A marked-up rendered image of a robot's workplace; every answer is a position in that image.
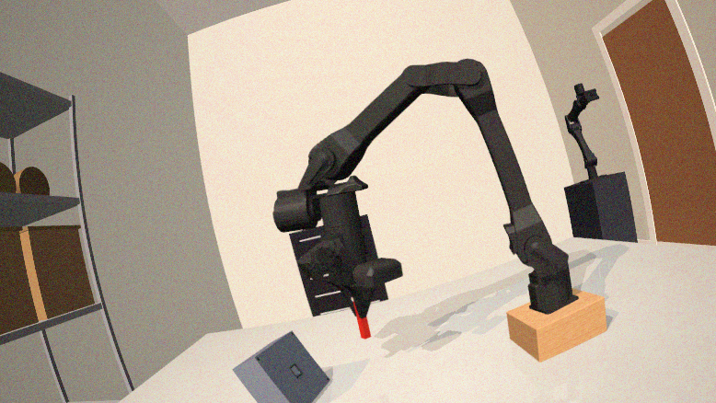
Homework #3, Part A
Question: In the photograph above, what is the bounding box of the red peg with white top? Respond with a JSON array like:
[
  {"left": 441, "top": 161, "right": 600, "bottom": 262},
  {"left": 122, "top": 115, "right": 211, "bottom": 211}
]
[{"left": 353, "top": 302, "right": 371, "bottom": 339}]

